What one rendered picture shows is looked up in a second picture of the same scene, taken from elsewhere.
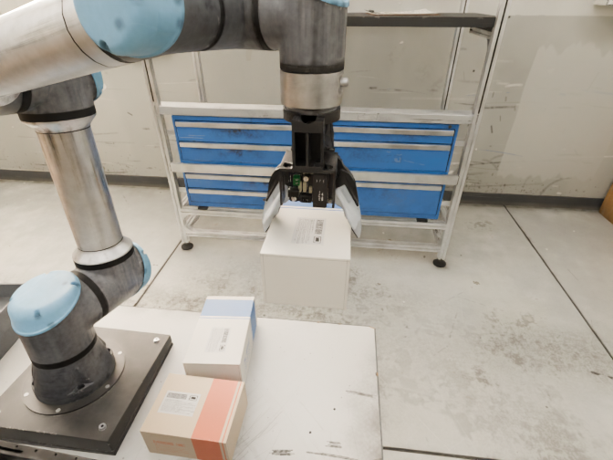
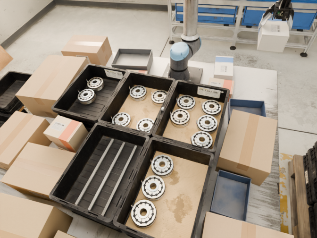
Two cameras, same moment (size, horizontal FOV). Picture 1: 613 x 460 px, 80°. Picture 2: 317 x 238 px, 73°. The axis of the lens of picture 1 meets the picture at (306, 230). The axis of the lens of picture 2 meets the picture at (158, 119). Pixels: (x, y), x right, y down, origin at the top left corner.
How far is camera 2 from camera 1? 0.80 m
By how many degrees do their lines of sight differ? 23
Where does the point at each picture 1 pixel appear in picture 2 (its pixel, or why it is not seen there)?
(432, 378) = (289, 104)
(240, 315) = (229, 62)
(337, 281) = (282, 43)
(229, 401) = (230, 85)
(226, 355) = (228, 73)
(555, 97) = not seen: outside the picture
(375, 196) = not seen: hidden behind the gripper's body
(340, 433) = (263, 97)
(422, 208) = (302, 23)
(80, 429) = not seen: hidden behind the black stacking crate
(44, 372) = (176, 73)
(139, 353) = (195, 72)
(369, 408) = (274, 93)
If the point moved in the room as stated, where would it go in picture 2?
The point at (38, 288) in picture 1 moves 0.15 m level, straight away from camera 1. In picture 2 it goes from (178, 46) to (164, 36)
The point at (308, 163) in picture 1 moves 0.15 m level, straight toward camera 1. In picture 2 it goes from (284, 7) to (290, 26)
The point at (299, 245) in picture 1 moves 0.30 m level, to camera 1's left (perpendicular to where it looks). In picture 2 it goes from (273, 32) to (210, 31)
